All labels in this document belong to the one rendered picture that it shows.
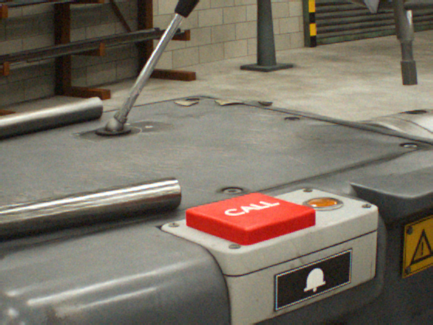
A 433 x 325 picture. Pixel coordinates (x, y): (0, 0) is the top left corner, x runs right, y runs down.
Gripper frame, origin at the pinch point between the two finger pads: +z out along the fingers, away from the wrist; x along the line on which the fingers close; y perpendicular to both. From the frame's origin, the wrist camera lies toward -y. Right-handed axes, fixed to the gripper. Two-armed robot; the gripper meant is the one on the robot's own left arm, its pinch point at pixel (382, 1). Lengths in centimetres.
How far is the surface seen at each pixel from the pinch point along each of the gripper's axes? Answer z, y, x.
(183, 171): 12.1, -17.3, 38.6
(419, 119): 13.4, -7.1, 2.5
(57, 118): 8.7, 5.3, 39.6
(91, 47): 23, 697, -285
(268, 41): 39, 729, -497
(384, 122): 13.2, -6.3, 7.3
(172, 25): 0.9, -3.4, 30.4
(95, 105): 8.3, 6.1, 34.8
